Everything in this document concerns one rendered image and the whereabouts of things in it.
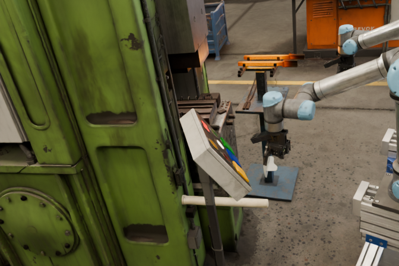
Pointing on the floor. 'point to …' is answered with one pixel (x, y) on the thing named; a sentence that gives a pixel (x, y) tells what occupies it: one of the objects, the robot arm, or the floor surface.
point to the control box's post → (214, 222)
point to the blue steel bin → (216, 27)
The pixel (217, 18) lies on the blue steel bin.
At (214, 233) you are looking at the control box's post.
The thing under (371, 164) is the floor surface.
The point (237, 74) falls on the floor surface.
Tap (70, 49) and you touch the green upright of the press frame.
